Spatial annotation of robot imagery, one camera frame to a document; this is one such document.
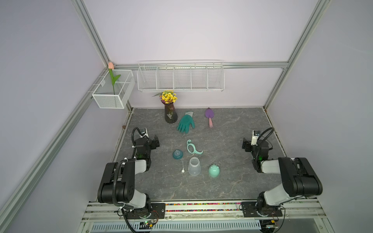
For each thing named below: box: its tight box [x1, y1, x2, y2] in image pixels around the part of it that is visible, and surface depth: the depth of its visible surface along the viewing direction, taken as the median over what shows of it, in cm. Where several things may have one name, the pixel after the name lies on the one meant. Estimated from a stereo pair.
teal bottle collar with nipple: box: [172, 149, 184, 160], surface depth 94 cm
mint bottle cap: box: [208, 164, 221, 178], surface depth 86 cm
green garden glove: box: [176, 111, 196, 134], surface depth 113 cm
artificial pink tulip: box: [107, 61, 121, 95], surface depth 92 cm
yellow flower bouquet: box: [151, 90, 178, 109], surface depth 96 cm
